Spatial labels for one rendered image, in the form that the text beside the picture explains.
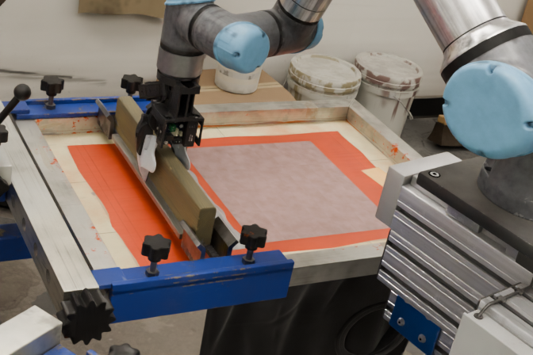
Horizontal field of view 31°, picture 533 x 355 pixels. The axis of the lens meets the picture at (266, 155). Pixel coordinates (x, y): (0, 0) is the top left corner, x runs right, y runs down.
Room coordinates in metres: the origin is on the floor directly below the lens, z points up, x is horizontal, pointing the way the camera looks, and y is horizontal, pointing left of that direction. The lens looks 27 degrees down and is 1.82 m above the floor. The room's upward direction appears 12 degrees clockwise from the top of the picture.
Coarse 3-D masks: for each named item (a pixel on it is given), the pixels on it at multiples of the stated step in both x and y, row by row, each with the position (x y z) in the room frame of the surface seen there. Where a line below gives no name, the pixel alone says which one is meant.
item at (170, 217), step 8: (112, 136) 1.59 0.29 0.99; (120, 136) 1.58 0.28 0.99; (120, 144) 1.55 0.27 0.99; (128, 152) 1.53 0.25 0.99; (128, 160) 1.50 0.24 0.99; (136, 168) 1.48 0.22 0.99; (136, 176) 1.47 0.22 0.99; (144, 184) 1.43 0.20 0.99; (152, 184) 1.43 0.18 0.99; (152, 192) 1.41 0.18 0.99; (160, 200) 1.38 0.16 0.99; (160, 208) 1.37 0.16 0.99; (168, 208) 1.36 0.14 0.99; (168, 216) 1.34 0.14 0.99; (176, 224) 1.32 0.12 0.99; (176, 232) 1.30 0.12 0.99
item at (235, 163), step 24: (96, 144) 1.61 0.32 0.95; (168, 144) 1.67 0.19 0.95; (216, 144) 1.72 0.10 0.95; (240, 144) 1.74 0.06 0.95; (264, 144) 1.76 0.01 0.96; (288, 144) 1.78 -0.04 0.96; (312, 144) 1.81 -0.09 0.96; (336, 144) 1.83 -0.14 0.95; (96, 168) 1.52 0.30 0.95; (120, 168) 1.54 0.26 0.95; (192, 168) 1.60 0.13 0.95; (216, 168) 1.61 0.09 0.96; (240, 168) 1.64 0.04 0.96; (264, 168) 1.66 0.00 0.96; (288, 168) 1.68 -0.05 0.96; (312, 168) 1.70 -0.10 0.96; (336, 168) 1.72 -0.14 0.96; (360, 168) 1.75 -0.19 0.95; (96, 192) 1.44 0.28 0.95; (120, 192) 1.45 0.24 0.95; (144, 192) 1.47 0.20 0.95; (216, 192) 1.52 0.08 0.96
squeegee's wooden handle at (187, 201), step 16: (128, 96) 1.63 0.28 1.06; (128, 112) 1.57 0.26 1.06; (128, 128) 1.55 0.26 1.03; (128, 144) 1.55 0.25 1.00; (160, 160) 1.42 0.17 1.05; (176, 160) 1.42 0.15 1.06; (160, 176) 1.41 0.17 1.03; (176, 176) 1.37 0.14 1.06; (160, 192) 1.41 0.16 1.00; (176, 192) 1.35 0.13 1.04; (192, 192) 1.32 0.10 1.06; (176, 208) 1.35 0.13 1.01; (192, 208) 1.30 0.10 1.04; (208, 208) 1.28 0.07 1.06; (192, 224) 1.29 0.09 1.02; (208, 224) 1.29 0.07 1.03; (208, 240) 1.29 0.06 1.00
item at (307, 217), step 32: (224, 192) 1.53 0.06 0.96; (256, 192) 1.56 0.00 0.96; (288, 192) 1.58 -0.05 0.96; (320, 192) 1.61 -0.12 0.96; (352, 192) 1.64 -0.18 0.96; (128, 224) 1.35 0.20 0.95; (160, 224) 1.37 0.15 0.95; (288, 224) 1.46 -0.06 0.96; (320, 224) 1.49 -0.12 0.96; (352, 224) 1.51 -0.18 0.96; (384, 224) 1.54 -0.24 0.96
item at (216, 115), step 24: (24, 120) 1.58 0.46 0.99; (48, 120) 1.61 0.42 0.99; (72, 120) 1.63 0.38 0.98; (96, 120) 1.66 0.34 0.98; (216, 120) 1.80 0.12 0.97; (240, 120) 1.83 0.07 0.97; (264, 120) 1.86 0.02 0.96; (288, 120) 1.89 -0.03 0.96; (312, 120) 1.92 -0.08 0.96; (360, 120) 1.92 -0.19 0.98; (24, 144) 1.51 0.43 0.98; (384, 144) 1.84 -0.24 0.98; (48, 168) 1.42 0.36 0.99; (72, 192) 1.36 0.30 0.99; (72, 216) 1.29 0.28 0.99; (96, 240) 1.24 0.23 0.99; (96, 264) 1.17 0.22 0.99; (312, 264) 1.30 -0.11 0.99; (336, 264) 1.32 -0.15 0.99; (360, 264) 1.35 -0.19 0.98
